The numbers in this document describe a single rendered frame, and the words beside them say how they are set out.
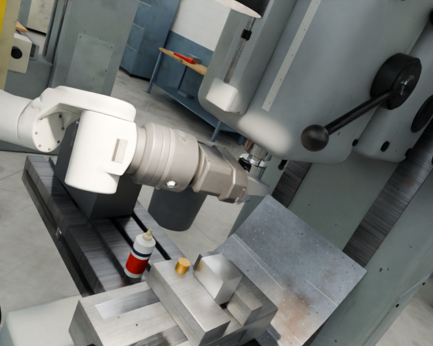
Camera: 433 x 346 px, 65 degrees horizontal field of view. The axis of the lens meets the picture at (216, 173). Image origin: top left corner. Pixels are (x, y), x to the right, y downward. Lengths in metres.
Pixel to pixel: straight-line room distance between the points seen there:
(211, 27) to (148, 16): 1.35
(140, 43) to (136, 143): 7.30
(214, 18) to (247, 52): 6.79
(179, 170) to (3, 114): 0.24
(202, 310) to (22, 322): 0.33
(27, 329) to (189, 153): 0.44
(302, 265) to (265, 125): 0.53
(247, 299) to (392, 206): 0.39
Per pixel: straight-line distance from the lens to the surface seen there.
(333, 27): 0.42
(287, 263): 0.91
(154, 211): 2.70
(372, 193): 0.85
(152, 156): 0.45
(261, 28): 0.42
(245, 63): 0.42
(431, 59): 0.59
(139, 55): 7.78
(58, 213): 0.88
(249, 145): 0.53
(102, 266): 0.75
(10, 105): 0.53
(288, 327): 0.87
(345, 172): 0.88
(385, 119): 0.57
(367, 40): 0.44
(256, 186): 0.54
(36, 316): 0.75
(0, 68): 2.16
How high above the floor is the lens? 1.41
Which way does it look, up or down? 20 degrees down
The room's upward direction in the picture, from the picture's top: 24 degrees clockwise
